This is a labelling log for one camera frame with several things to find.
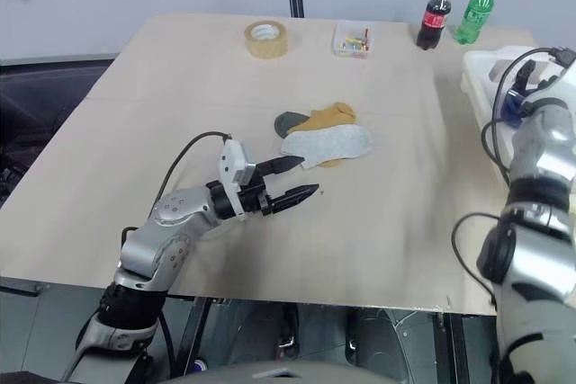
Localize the grey rounded robot torso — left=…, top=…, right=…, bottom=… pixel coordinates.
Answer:
left=178, top=360, right=456, bottom=384

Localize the cola bottle with red cap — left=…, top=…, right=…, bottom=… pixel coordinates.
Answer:
left=415, top=0, right=454, bottom=51

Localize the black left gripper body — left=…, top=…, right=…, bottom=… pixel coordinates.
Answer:
left=236, top=166, right=275, bottom=219

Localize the beige packing tape roll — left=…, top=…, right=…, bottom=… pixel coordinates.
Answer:
left=243, top=20, right=290, bottom=60

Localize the green bottle with yellow cap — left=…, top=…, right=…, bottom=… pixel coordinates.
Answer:
left=453, top=0, right=500, bottom=46

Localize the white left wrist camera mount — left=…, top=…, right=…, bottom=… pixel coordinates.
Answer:
left=216, top=138, right=257, bottom=223

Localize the dark green sock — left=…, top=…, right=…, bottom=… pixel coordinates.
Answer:
left=274, top=110, right=312, bottom=140

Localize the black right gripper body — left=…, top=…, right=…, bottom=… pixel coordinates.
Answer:
left=520, top=92, right=545, bottom=115

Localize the clear box with coloured bits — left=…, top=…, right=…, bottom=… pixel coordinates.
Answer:
left=331, top=21, right=376, bottom=61

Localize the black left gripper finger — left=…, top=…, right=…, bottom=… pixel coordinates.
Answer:
left=268, top=183, right=321, bottom=216
left=256, top=154, right=304, bottom=177

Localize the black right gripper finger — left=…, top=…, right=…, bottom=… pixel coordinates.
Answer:
left=513, top=60, right=536, bottom=97

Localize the mustard yellow sock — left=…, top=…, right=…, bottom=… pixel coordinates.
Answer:
left=295, top=101, right=358, bottom=169

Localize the white plastic tray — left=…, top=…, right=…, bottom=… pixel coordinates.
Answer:
left=460, top=45, right=576, bottom=190

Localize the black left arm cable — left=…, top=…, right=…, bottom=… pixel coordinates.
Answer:
left=151, top=131, right=233, bottom=219

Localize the black table leg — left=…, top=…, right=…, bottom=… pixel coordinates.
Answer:
left=433, top=310, right=473, bottom=384
left=181, top=297, right=213, bottom=379

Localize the grey cloth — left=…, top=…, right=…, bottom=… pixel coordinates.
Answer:
left=280, top=126, right=374, bottom=171

